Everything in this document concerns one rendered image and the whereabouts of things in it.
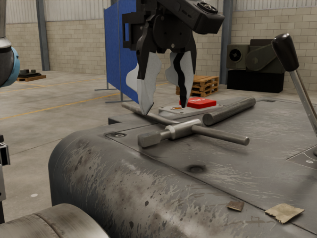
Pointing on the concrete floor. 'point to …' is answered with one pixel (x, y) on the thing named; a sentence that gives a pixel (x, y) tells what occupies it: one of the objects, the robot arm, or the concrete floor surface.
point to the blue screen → (111, 72)
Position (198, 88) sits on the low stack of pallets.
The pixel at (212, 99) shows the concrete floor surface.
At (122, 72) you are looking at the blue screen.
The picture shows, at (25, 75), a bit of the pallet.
